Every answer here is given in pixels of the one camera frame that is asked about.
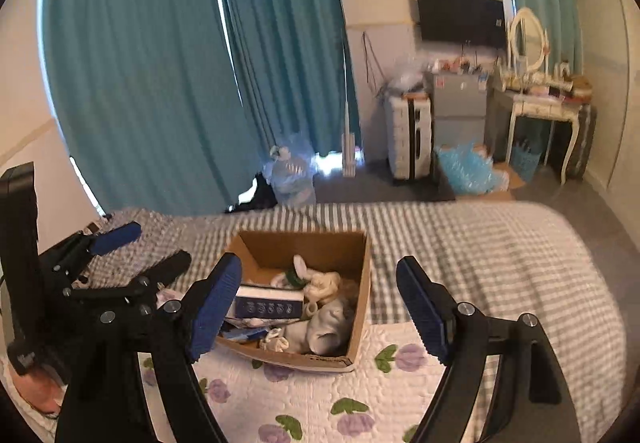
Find blue white wipes packet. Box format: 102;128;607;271
220;318;268;341

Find black wall television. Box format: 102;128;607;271
416;0;507;50

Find white dark-edged tissue packet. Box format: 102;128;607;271
232;283;306;321

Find clear plastic bag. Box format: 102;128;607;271
390;60;428;96

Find wide teal curtain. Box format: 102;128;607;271
40;0;261;216

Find white oval mirror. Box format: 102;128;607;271
507;7;550;74

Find white floral quilt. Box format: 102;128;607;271
135;318;501;443

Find clear water bottle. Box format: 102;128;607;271
264;133;317;206

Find blue plastic bags pile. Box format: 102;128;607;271
435;139;508;196

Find blue plastic basket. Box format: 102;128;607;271
510;138;543;184

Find black bag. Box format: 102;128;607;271
225;173;278;214

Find brown cardboard box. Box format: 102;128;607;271
215;229;372;374

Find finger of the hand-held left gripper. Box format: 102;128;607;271
45;221;142;274
70;250;192;319

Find person's left hand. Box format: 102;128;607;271
12;363;68;419

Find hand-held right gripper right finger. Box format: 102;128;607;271
396;255;583;443

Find white dressing table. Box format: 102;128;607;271
492;73;583;186

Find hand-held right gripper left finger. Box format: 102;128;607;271
54;253;244;443

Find dark striped trunk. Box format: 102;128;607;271
547;103;597;181

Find white suitcase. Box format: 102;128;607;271
385;93;433;181

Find cream cloth bundle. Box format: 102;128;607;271
302;270;343;304

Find white green sock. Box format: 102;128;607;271
272;255;313;289

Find grey small fridge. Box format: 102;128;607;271
425;71;488;148

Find small white knotted sock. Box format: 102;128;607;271
260;328;291;353

